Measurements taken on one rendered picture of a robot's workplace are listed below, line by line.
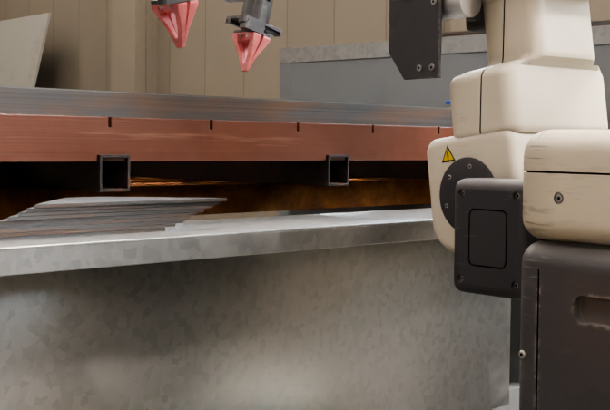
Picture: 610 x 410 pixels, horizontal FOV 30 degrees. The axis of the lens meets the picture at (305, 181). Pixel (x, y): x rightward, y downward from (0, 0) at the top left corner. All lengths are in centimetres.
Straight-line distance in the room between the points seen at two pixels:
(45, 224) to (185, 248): 17
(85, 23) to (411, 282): 656
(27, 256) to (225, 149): 51
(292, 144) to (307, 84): 126
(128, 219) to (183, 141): 25
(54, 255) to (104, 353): 29
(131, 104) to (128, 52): 586
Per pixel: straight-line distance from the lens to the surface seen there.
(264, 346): 172
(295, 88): 307
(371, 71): 289
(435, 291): 201
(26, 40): 862
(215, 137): 167
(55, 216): 136
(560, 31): 159
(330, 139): 185
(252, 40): 226
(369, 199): 216
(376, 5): 588
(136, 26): 744
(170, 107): 168
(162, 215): 145
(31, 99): 154
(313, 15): 625
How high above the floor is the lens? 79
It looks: 2 degrees down
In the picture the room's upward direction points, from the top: 1 degrees clockwise
